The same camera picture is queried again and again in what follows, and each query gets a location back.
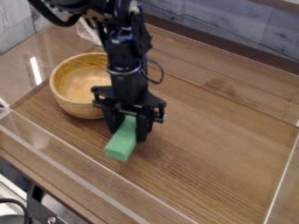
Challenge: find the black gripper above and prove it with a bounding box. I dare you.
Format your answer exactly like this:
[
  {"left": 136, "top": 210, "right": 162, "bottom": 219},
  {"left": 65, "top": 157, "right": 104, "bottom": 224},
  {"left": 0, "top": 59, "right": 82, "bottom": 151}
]
[{"left": 90, "top": 73, "right": 166, "bottom": 143}]

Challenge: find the green rectangular stick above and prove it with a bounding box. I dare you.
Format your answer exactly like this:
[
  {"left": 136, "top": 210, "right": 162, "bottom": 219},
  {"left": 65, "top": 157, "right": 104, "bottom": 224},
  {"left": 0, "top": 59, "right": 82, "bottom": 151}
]
[{"left": 104, "top": 115, "right": 136, "bottom": 161}]

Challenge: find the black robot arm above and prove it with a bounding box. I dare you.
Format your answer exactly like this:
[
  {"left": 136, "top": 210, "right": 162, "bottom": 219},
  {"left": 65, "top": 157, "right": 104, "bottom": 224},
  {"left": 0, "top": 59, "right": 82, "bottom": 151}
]
[{"left": 26, "top": 0, "right": 166, "bottom": 143}]

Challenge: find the wooden bowl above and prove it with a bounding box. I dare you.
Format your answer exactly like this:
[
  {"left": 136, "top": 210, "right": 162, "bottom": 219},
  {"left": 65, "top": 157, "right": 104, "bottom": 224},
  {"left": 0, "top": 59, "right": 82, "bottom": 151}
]
[{"left": 49, "top": 52, "right": 110, "bottom": 120}]

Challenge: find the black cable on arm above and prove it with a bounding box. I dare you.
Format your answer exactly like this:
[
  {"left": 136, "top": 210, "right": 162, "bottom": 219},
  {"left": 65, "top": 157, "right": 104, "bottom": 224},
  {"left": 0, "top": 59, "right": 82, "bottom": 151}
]
[{"left": 141, "top": 56, "right": 165, "bottom": 86}]

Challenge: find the clear acrylic tray wall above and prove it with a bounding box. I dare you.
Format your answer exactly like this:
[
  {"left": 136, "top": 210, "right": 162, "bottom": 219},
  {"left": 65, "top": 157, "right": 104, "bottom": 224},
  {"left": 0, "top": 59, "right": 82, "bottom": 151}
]
[{"left": 0, "top": 109, "right": 198, "bottom": 224}]

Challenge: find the clear acrylic corner bracket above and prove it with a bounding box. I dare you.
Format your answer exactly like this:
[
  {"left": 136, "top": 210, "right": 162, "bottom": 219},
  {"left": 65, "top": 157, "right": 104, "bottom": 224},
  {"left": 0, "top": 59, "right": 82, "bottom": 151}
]
[{"left": 75, "top": 18, "right": 101, "bottom": 46}]

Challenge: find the black table frame bracket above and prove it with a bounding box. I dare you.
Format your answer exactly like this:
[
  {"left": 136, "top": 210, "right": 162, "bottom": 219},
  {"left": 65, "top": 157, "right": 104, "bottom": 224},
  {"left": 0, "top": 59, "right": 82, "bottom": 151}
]
[{"left": 26, "top": 185, "right": 67, "bottom": 224}]

